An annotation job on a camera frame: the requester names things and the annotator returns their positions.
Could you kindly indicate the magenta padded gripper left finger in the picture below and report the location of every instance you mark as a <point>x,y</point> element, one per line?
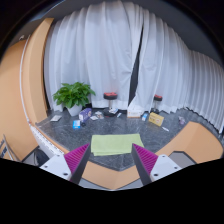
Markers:
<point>69,166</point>

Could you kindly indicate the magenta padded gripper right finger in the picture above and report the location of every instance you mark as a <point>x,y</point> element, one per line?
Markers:
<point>152,167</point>

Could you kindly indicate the light green folded towel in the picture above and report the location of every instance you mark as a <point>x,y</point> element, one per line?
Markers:
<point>102,145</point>

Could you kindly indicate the small blue box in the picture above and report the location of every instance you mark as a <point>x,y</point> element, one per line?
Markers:
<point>76,124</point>

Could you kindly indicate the yellow cardboard box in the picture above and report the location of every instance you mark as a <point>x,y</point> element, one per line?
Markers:
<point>156,119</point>

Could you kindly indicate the purple cardboard box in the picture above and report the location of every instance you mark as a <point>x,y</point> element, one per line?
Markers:
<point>85,114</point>

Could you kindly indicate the small blue-white carton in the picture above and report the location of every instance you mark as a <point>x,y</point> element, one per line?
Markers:
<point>144,116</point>

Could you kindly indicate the white flat packet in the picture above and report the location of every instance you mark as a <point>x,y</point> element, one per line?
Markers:
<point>56,118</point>

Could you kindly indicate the white tissue box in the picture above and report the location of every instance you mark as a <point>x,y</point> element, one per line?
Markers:
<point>133,113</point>

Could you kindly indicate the scattered small paper packets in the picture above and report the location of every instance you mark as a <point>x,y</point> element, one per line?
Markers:
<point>97,115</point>

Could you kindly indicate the small purple wrapped item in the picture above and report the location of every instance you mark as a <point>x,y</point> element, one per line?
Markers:
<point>181,120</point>

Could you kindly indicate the green potted plant white pot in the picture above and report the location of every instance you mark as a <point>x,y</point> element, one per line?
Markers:
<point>73,96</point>

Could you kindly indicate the right red-topped bar stool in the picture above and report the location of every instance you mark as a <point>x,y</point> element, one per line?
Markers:
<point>156,100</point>

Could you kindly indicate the red-topped bar stool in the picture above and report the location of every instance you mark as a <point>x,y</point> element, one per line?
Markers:
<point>156,100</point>
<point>109,97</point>

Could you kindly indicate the left red-topped bar stool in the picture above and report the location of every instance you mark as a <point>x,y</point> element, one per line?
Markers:
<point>109,97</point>

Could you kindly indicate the right white curtain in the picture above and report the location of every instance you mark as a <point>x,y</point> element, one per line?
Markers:
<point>184,78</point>

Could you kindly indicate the white curtain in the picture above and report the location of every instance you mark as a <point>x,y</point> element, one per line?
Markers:
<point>184,78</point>
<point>96,45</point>

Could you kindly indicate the left white curtain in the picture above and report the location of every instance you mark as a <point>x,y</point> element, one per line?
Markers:
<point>96,45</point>

